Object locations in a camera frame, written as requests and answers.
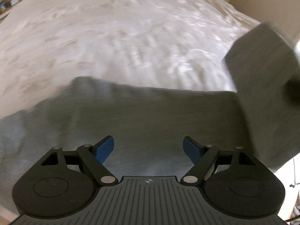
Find bed with cream bedspread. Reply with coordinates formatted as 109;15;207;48
0;0;293;125

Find grey pants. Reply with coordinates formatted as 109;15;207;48
0;22;300;185

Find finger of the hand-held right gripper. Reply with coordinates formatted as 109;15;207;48
285;75;300;105

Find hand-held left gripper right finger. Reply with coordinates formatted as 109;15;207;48
180;136;257;187

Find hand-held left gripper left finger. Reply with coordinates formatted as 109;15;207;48
40;135;119;186

